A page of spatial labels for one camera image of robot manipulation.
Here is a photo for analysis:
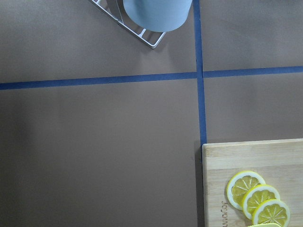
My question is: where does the light blue cup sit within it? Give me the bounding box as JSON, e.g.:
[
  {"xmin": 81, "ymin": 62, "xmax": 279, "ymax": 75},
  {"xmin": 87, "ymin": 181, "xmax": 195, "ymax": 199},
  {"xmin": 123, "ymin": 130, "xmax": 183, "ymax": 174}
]
[{"xmin": 123, "ymin": 0, "xmax": 192, "ymax": 32}]

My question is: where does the lemon slice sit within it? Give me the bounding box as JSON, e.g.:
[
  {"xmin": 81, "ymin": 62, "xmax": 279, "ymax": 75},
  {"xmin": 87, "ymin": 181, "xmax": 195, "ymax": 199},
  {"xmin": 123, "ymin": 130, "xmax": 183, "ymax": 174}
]
[
  {"xmin": 251, "ymin": 199, "xmax": 291, "ymax": 227},
  {"xmin": 241, "ymin": 184, "xmax": 280, "ymax": 220},
  {"xmin": 225, "ymin": 170, "xmax": 266, "ymax": 210}
]

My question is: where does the lemon slice middle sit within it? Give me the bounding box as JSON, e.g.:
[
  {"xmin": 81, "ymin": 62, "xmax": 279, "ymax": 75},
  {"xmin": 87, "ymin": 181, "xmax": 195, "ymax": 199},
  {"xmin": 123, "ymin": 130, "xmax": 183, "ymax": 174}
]
[{"xmin": 241, "ymin": 184, "xmax": 280, "ymax": 220}]

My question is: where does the bamboo cutting board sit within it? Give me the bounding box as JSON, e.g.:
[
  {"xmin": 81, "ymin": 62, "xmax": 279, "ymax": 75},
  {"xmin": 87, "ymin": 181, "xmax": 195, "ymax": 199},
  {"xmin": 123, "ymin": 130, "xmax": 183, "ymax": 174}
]
[{"xmin": 202, "ymin": 139, "xmax": 303, "ymax": 227}]

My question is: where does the yellow-green plastic knife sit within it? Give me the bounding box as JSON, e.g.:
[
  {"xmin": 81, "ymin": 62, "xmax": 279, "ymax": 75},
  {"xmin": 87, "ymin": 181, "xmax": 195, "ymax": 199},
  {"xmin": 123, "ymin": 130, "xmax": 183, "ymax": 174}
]
[{"xmin": 247, "ymin": 223, "xmax": 281, "ymax": 227}]

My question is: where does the lemon slice outer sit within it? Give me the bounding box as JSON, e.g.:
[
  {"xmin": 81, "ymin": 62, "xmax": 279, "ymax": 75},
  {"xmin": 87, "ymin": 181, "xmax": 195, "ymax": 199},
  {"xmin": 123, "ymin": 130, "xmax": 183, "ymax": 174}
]
[{"xmin": 251, "ymin": 199, "xmax": 291, "ymax": 227}]

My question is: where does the wire cup rack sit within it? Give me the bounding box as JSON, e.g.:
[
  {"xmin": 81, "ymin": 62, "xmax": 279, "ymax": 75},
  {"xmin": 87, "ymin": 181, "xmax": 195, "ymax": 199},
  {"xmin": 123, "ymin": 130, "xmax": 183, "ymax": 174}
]
[{"xmin": 90, "ymin": 0, "xmax": 166, "ymax": 49}]

